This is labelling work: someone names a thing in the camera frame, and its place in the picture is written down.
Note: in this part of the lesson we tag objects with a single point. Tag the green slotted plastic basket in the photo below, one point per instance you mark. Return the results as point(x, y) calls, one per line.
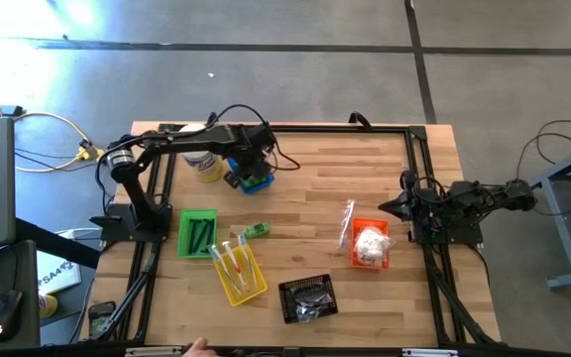
point(184, 238)

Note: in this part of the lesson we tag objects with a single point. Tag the white printed booklet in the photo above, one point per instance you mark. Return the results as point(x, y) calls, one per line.
point(57, 275)

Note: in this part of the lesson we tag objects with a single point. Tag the grey metal table frame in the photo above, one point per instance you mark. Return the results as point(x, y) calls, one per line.
point(560, 218)

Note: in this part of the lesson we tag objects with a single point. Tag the person's hand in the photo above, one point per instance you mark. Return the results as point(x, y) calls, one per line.
point(200, 348)

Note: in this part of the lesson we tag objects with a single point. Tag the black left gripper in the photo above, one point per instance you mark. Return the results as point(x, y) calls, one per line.
point(256, 146)

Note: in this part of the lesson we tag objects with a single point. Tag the orange slotted plastic basket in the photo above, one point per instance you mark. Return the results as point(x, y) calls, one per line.
point(355, 225)

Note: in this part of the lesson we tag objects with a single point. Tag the black diagonal desk bar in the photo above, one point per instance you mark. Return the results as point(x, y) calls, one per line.
point(57, 243)

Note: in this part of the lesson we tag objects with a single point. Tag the dark blue razor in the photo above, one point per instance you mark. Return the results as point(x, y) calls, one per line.
point(200, 237)
point(208, 230)
point(192, 238)

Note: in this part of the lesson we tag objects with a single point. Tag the red toothbrush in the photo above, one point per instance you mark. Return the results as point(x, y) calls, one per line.
point(231, 260)

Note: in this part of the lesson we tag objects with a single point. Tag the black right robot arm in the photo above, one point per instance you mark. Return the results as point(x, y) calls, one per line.
point(489, 198)

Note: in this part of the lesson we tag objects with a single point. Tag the dark grey side desk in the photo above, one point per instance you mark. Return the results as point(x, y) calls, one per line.
point(23, 268)

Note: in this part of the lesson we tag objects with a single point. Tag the black frame hook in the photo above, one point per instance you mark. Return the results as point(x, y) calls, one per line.
point(360, 120)
point(211, 118)

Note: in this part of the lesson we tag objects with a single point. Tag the small green bottle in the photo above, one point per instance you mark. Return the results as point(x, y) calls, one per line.
point(257, 230)
point(260, 179)
point(246, 183)

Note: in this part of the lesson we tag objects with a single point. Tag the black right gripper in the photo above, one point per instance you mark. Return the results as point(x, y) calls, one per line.
point(426, 203)

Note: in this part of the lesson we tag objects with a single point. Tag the yellow slotted plastic basket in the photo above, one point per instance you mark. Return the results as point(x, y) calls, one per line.
point(261, 285)

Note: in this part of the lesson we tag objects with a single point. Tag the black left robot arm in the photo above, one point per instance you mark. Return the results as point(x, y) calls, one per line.
point(137, 188)

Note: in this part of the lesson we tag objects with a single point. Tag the small yellow bottle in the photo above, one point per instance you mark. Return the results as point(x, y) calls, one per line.
point(48, 306)

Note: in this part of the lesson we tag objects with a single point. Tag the black handheld device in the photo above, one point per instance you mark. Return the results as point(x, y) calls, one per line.
point(101, 312)

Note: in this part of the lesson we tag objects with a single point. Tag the white cotton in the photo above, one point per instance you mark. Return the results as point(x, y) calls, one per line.
point(372, 241)
point(365, 259)

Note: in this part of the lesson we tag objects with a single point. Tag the black computer mouse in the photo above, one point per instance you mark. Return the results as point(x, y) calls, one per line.
point(7, 312)

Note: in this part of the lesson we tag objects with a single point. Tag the dark blue toothbrush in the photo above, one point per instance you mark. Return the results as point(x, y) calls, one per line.
point(218, 255)

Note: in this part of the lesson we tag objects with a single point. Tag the silver bracket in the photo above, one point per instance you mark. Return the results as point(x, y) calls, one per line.
point(429, 352)
point(151, 351)

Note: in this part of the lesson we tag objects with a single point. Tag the Lysol wipes canister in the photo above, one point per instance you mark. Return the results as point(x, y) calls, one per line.
point(206, 166)

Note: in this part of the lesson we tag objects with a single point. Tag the black slotted plastic basket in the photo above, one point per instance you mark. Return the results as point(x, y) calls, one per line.
point(284, 297)

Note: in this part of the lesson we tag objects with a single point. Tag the black aluminium table frame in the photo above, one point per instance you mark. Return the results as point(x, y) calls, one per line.
point(315, 128)

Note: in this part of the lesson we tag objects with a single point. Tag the blue slotted plastic basket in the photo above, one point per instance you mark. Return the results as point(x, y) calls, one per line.
point(261, 186)

